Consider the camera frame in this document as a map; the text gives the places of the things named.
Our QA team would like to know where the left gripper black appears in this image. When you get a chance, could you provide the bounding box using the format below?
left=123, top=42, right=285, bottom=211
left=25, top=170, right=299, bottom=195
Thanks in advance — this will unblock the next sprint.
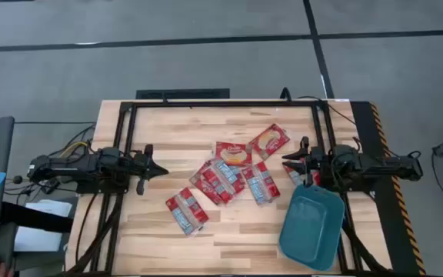
left=131, top=144, right=170, bottom=196

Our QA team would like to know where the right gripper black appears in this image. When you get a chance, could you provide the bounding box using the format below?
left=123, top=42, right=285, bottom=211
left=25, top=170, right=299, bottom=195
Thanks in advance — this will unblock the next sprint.
left=281, top=136, right=325, bottom=186

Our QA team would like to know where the red popcorn bag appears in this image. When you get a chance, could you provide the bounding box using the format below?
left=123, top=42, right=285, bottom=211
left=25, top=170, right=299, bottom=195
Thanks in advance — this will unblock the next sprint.
left=202, top=159, right=246, bottom=205
left=282, top=163, right=321, bottom=188
left=227, top=164, right=248, bottom=193
left=165, top=186, right=210, bottom=236
left=241, top=160, right=281, bottom=206
left=215, top=141, right=253, bottom=168
left=248, top=122, right=291, bottom=161
left=188, top=160, right=225, bottom=206

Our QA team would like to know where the teal plastic basket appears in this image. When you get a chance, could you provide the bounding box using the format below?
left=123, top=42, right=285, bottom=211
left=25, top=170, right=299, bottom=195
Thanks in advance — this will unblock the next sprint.
left=278, top=183, right=346, bottom=272

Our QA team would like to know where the black floor vent grille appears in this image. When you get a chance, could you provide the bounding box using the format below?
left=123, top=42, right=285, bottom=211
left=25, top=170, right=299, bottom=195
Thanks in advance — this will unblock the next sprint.
left=135, top=88, right=231, bottom=100

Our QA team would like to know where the black mat with hazard stripes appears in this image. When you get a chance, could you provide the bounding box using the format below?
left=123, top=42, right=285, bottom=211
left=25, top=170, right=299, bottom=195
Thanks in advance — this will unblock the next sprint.
left=350, top=101, right=427, bottom=276

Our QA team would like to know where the black bar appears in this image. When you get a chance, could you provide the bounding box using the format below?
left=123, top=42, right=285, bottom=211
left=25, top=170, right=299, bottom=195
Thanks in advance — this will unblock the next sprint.
left=0, top=201, right=73, bottom=234

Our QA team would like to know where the white paper sheet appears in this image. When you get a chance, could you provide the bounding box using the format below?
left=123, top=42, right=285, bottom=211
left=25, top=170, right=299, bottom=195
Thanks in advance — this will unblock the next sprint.
left=13, top=199, right=73, bottom=253

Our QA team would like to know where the yellow cable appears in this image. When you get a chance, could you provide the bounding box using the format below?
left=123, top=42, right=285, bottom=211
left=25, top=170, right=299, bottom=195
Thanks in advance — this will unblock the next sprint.
left=58, top=141, right=90, bottom=159

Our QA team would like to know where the black metal table frame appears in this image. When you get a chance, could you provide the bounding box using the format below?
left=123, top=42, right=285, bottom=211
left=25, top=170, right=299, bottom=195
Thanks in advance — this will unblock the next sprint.
left=88, top=98, right=365, bottom=276

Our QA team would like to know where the black cable bundle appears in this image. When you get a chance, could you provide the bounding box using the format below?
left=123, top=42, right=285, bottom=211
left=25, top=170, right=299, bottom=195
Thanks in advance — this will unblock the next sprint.
left=340, top=221, right=390, bottom=275
left=67, top=192, right=125, bottom=275

